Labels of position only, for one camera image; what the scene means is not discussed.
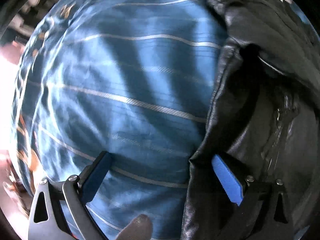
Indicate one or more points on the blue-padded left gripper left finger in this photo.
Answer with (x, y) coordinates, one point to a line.
(47, 220)

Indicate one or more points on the black leather jacket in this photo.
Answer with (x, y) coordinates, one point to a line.
(263, 117)

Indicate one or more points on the blue striped bed cover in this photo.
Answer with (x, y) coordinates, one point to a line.
(133, 78)

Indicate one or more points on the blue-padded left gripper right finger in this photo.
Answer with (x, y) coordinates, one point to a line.
(262, 207)

